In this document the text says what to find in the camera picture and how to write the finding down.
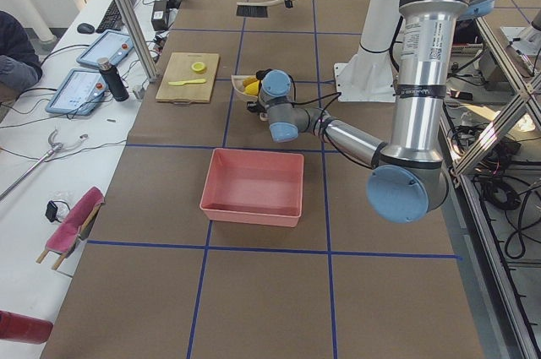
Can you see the black keyboard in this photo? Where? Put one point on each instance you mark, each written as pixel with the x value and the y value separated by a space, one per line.
pixel 111 20

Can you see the aluminium frame post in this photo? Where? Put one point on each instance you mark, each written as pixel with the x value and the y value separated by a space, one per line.
pixel 130 19

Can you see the black power adapter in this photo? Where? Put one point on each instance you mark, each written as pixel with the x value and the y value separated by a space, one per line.
pixel 160 15

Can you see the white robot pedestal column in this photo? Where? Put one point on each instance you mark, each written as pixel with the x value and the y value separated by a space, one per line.
pixel 368 76

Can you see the yellow lemon slice toy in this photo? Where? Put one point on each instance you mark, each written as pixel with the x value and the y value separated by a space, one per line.
pixel 198 67

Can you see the yellow toy corn cob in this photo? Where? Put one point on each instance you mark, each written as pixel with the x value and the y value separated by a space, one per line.
pixel 252 89

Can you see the pink cloth rack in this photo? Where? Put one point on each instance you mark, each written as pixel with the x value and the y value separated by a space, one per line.
pixel 74 227

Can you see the black computer mouse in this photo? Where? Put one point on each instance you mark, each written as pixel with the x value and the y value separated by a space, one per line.
pixel 85 28

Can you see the person in dark jacket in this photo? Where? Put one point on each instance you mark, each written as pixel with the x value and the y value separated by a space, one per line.
pixel 20 66

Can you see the lower teach pendant tablet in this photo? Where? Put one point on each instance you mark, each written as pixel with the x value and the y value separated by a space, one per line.
pixel 79 94

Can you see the bamboo cutting board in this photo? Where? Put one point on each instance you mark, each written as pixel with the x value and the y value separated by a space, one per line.
pixel 178 68

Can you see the black water bottle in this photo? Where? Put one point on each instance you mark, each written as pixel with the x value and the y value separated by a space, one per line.
pixel 114 82

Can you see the beige hand brush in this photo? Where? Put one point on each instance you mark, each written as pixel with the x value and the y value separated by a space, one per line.
pixel 259 9

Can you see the teach pendant tablet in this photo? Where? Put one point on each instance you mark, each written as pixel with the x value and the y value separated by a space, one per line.
pixel 112 44
pixel 79 94

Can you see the pink plastic bin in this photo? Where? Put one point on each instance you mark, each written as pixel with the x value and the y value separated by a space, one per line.
pixel 254 187

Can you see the upper teach pendant tablet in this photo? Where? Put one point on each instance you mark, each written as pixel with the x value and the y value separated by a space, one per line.
pixel 112 44

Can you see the yellow plastic knife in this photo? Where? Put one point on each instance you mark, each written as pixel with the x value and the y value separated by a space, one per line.
pixel 185 82

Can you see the red bottle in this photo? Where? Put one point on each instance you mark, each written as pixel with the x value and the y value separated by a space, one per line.
pixel 20 328

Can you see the metal tripod stand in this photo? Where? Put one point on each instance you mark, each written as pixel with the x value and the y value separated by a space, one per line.
pixel 55 147

